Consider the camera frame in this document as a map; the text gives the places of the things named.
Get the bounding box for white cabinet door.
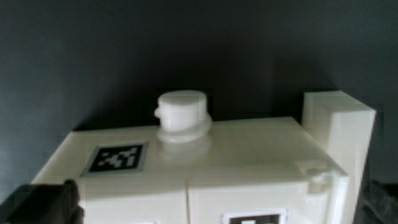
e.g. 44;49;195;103
188;160;348;224
78;175;188;224

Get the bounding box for white cabinet body box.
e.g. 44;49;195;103
34;91;375;224

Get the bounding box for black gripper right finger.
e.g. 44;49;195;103
354;180;398;224

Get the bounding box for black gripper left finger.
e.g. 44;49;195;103
0;179;85;224

